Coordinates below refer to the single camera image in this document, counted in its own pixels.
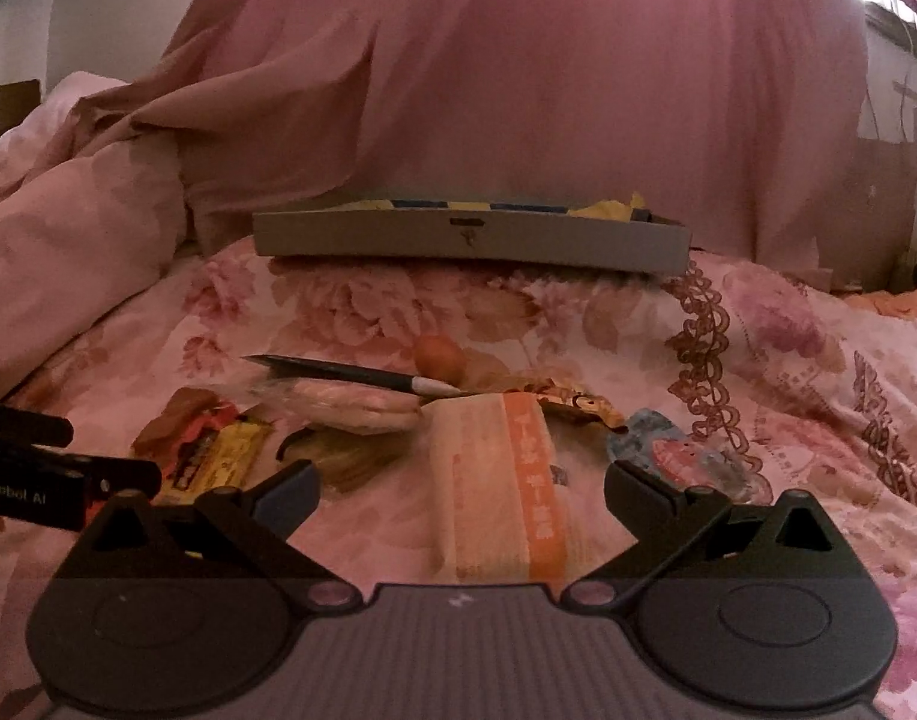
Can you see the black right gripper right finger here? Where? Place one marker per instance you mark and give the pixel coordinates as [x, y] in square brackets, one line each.
[666, 523]

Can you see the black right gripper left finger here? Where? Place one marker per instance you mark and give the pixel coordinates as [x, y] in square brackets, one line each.
[256, 525]

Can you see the yellow chocolate bar wrapper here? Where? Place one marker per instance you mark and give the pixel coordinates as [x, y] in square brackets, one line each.
[218, 458]

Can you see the light blue snack packet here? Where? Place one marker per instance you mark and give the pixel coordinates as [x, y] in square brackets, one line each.
[650, 441]

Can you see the orange brown snack packet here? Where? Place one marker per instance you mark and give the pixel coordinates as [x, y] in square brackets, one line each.
[186, 415]

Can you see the white orange cracker pack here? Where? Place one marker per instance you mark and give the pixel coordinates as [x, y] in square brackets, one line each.
[497, 509]

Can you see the black snack bar wrapper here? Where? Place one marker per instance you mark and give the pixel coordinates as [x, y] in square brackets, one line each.
[340, 372]

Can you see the orange round candy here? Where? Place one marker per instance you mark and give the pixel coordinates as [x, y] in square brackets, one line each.
[439, 357]

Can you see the clear wrapped brown pastry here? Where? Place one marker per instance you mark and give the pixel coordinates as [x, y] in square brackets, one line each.
[344, 461]

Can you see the gold brown snack wrapper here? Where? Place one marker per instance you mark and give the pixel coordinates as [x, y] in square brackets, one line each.
[567, 401]

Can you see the clear wrapped cake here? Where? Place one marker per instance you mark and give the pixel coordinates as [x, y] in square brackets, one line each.
[350, 407]

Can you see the pink quilt pile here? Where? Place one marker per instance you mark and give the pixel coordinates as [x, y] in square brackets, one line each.
[78, 234]

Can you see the grey cardboard tray box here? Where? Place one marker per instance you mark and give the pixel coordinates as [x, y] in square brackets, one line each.
[632, 240]

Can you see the pink curtain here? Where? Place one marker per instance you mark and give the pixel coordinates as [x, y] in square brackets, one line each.
[733, 116]

